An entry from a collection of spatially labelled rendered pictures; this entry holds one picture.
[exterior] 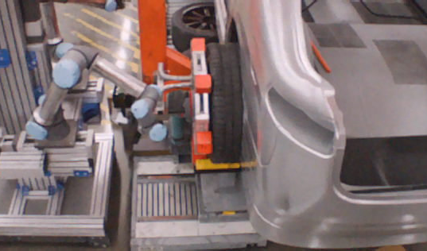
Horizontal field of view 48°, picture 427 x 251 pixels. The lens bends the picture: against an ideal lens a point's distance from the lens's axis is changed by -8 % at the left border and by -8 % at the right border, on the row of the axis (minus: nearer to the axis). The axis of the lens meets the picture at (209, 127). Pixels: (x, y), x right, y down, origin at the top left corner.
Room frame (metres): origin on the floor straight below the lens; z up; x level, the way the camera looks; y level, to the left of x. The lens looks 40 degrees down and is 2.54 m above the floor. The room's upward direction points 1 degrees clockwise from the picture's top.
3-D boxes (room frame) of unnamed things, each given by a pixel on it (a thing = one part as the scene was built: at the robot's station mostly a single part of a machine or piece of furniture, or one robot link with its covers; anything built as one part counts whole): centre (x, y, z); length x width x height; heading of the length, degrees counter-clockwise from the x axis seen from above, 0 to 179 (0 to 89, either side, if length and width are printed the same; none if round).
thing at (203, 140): (1.90, 0.02, 0.85); 0.09 x 0.08 x 0.07; 5
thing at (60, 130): (1.99, 0.82, 0.87); 0.15 x 0.15 x 0.10
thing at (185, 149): (2.56, 0.06, 0.26); 0.42 x 0.18 x 0.35; 95
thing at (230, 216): (2.26, -0.11, 0.13); 0.50 x 0.36 x 0.10; 5
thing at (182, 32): (3.90, 0.02, 0.39); 0.66 x 0.66 x 0.24
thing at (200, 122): (2.22, 0.06, 0.85); 0.54 x 0.07 x 0.54; 5
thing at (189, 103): (2.21, 0.13, 0.85); 0.21 x 0.14 x 0.14; 95
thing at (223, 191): (2.23, -0.11, 0.32); 0.40 x 0.30 x 0.28; 5
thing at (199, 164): (2.11, -0.05, 0.51); 0.29 x 0.06 x 0.06; 95
